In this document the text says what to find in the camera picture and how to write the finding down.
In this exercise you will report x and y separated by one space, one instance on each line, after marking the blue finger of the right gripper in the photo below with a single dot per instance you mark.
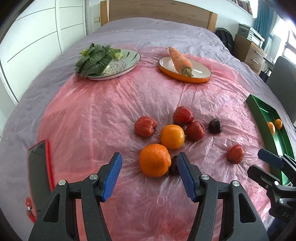
270 158
261 177

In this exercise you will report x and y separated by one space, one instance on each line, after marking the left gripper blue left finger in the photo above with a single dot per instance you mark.
58 218

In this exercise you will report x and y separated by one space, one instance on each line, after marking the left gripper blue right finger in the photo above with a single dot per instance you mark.
240 220

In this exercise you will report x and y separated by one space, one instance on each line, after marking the large orange tangerine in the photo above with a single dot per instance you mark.
271 127

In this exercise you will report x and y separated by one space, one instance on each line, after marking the lone small red apple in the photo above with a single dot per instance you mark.
235 154

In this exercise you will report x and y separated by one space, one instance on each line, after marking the dark plum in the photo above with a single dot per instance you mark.
173 169
215 126

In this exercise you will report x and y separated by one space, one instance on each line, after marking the yellow orange fruit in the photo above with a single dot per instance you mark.
172 137

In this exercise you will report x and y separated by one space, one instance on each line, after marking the green rectangular tray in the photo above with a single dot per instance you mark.
278 143

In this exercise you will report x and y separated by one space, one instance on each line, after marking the smartphone with red case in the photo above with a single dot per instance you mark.
40 174

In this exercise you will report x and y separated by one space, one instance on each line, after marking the grey chair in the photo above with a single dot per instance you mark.
282 83

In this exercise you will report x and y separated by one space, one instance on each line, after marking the purple bed cover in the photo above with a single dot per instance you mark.
20 132

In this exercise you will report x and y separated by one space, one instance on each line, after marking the wooden dresser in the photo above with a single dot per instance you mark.
249 53

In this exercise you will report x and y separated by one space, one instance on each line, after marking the orange oval dish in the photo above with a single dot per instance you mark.
192 72

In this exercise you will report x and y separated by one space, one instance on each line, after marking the pink plastic sheet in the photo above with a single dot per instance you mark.
88 121

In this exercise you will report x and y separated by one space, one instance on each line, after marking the carrot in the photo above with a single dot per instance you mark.
182 65

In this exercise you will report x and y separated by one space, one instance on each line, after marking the black backpack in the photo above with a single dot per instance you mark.
226 38

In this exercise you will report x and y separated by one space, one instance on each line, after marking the grey printer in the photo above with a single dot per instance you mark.
251 34

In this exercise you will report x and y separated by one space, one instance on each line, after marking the teal curtain right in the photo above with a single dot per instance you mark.
266 19

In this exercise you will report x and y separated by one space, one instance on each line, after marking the row of books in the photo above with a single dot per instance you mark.
244 5

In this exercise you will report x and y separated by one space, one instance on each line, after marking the leafy bok choy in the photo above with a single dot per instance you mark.
93 61

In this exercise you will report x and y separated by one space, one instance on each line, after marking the patterned round plate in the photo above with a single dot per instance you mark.
116 68

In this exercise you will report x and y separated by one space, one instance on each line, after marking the small bok choy piece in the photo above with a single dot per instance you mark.
115 53

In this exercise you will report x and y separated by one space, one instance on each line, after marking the white wardrobe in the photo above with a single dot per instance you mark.
40 34

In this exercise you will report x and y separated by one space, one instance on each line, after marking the wooden headboard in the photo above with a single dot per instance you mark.
174 11

